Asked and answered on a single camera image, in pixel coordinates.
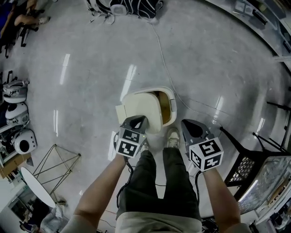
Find person's right forearm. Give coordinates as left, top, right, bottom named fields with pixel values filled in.
left=201, top=169, right=242, bottom=226

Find person's left forearm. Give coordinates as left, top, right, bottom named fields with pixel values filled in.
left=73, top=155, right=128, bottom=219

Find black metal mesh cart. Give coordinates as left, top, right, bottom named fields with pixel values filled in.
left=219, top=127, right=291, bottom=201

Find cardboard box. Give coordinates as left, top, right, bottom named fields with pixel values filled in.
left=0, top=153, right=33, bottom=181

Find row of clear storage bins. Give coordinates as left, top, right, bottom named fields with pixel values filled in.
left=231, top=0, right=291, bottom=55

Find white round pod backpack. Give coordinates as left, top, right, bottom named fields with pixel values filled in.
left=12, top=129, right=37, bottom=156

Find person's right shoe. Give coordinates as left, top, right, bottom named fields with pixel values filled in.
left=166, top=127, right=181, bottom=149

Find person's shoe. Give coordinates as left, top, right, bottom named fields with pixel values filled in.
left=166, top=127, right=181, bottom=149
left=138, top=142, right=150, bottom=156

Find white shelving unit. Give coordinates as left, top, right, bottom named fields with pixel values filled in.
left=204, top=0, right=291, bottom=62

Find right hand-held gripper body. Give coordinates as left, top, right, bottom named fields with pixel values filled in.
left=181, top=119, right=225, bottom=172

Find person's beige shirt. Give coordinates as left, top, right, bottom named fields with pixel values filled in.
left=59, top=212, right=252, bottom=233

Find white floor cable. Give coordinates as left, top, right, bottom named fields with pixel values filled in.
left=148, top=20, right=220, bottom=112

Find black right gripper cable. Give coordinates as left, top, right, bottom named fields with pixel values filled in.
left=194, top=170, right=202, bottom=207

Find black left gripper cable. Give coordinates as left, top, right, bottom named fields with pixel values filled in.
left=111, top=131, right=137, bottom=210

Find beige plastic trash bin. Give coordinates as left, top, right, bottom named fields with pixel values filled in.
left=122, top=86, right=178, bottom=128

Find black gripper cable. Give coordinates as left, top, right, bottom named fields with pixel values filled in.
left=111, top=131, right=137, bottom=210
left=194, top=170, right=202, bottom=207

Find person's dark trousers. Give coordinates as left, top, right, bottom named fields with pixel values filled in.
left=115, top=146, right=202, bottom=223

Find black tripod stand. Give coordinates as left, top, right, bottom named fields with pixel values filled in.
left=251, top=101, right=291, bottom=153

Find person's left shoe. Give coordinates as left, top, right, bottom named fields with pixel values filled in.
left=138, top=142, right=150, bottom=156

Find black office chair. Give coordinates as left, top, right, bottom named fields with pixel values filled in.
left=0, top=22, right=40, bottom=60

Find black white patterned backpack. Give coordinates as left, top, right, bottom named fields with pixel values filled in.
left=109, top=0, right=165, bottom=20

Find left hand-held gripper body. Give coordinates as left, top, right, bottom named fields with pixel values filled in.
left=115, top=115, right=149, bottom=159

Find white round side table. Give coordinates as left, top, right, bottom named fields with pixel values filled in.
left=20, top=143, right=82, bottom=208

